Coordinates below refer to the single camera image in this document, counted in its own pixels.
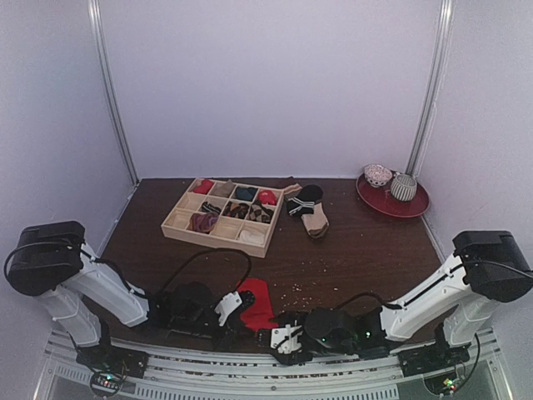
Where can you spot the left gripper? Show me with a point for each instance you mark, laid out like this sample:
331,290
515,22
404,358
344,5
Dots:
231,335

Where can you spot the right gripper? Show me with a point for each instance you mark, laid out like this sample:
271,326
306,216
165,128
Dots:
302,355

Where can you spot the wooden compartment organizer box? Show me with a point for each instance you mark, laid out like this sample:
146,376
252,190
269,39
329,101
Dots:
226,231

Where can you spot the brown beige argyle sock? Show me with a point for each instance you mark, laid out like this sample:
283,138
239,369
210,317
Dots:
260,214

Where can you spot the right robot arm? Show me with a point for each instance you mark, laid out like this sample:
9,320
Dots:
486,269

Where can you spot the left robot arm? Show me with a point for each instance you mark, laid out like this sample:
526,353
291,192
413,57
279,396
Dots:
53,263

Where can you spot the rolled purple orange sock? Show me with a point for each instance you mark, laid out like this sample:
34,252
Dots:
203,222

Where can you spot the rolled black striped sock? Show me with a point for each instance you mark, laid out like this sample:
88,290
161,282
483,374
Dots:
208,207

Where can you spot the rolled dark patterned sock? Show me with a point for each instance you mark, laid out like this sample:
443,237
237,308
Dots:
236,210

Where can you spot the beige green-toed sock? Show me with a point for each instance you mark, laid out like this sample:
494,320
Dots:
316,223

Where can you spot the rolled teal sock in box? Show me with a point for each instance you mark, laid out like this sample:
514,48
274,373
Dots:
245,194

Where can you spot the rolled beige sock in box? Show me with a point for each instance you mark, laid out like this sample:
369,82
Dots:
223,189

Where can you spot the rolled red sock in box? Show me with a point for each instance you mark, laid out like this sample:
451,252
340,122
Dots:
204,187

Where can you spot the rolled red white sock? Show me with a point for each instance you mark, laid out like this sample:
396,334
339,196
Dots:
267,197

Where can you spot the black white-striped sock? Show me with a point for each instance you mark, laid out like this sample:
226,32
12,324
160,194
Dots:
304,202

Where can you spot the maroon striped sock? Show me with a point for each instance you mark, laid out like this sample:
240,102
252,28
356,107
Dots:
288,186

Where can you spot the red round tray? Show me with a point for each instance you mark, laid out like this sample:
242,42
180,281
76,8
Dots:
380,199

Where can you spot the patterned ceramic bowl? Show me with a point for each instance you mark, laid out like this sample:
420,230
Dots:
377,175

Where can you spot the striped ceramic mug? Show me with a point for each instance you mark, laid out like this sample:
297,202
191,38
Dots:
403,187

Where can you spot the aluminium front rail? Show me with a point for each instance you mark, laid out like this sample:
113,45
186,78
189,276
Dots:
174,373

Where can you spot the right aluminium frame post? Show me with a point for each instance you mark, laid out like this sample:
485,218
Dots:
436,75

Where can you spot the aluminium frame post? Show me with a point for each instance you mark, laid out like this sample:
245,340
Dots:
436,75
95,19

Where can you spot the left aluminium frame post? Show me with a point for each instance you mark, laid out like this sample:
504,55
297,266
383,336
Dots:
95,19

